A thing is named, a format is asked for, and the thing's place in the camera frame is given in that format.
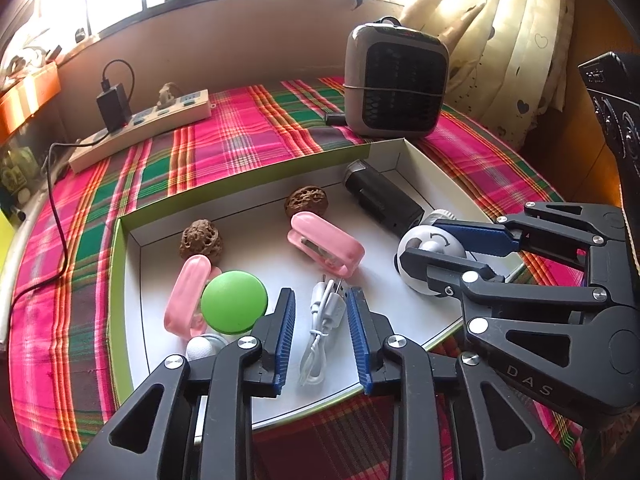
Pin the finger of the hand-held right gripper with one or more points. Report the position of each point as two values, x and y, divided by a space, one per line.
440 270
480 237

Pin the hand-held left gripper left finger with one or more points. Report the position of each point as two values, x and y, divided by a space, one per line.
282 340

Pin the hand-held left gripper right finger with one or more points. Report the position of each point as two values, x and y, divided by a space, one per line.
357 340

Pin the white round dome device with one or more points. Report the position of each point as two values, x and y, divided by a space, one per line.
417 240

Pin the green white cardboard box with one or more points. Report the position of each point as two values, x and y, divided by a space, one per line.
380 310

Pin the green capped white massager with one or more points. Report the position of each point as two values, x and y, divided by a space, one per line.
234 300

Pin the white ball massager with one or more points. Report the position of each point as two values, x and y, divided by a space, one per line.
200 347

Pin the large pink clip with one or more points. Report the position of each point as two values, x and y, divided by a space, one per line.
345 250

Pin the black electric shaver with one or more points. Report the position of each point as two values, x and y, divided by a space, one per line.
382 197

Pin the small pink clip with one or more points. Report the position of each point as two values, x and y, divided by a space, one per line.
185 295

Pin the brown walnut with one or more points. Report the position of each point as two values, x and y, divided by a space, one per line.
201 240
306 202

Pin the cream heart print curtain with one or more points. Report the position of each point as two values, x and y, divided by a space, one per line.
500 35

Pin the grey portable heater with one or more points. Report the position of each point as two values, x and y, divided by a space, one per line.
395 80

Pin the black plug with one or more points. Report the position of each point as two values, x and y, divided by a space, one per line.
335 119

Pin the pink green plaid blanket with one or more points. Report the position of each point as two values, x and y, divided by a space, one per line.
225 135

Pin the white power strip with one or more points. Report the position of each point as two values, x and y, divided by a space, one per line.
150 122

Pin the white plug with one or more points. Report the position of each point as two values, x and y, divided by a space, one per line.
166 94

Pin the black charger adapter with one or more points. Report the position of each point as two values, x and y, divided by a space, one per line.
114 107

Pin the orange storage box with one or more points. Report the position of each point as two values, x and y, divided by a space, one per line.
30 95

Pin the crumpled papers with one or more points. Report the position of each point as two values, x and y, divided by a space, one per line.
25 57

